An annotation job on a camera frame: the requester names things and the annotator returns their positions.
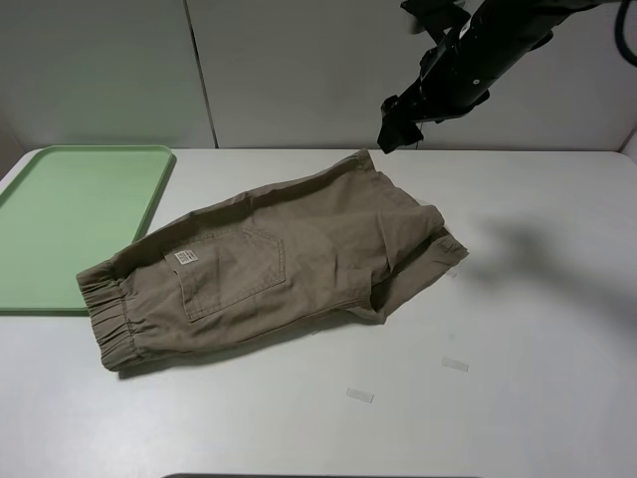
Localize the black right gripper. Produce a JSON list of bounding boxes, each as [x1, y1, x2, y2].
[[377, 44, 493, 153]]

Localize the khaki jeans shorts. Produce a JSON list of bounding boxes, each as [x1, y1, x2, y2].
[[77, 150, 468, 371]]

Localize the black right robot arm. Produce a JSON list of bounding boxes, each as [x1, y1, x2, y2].
[[377, 0, 601, 153]]

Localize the light green plastic tray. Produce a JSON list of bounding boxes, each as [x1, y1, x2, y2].
[[1, 145, 176, 316]]

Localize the clear tape strip front right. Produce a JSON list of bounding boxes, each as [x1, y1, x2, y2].
[[442, 357, 469, 372]]

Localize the clear tape strip front centre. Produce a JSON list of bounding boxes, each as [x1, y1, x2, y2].
[[346, 388, 374, 403]]

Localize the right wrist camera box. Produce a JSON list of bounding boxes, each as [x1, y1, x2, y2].
[[400, 0, 471, 40]]

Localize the black right camera cable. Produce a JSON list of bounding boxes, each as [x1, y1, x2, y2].
[[615, 0, 637, 69]]

